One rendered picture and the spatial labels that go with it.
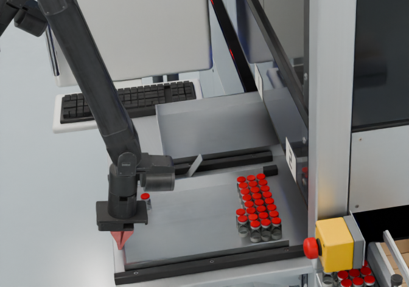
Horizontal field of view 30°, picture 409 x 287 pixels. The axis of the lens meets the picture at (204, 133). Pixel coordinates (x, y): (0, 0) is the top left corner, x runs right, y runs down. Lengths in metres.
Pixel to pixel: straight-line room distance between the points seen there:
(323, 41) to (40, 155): 2.46
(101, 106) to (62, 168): 2.10
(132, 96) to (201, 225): 0.70
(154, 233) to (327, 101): 0.54
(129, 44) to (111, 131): 0.97
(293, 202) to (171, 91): 0.70
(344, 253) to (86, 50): 0.59
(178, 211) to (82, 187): 1.63
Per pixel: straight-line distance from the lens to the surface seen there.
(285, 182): 1.79
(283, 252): 1.58
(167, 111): 2.06
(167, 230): 1.68
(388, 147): 1.43
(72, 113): 2.23
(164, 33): 2.34
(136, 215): 1.55
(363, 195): 1.48
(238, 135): 1.96
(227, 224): 1.68
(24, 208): 3.29
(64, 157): 3.54
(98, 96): 1.37
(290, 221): 1.69
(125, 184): 1.48
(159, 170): 1.48
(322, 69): 1.30
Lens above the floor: 1.98
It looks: 34 degrees down
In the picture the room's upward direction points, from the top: 5 degrees counter-clockwise
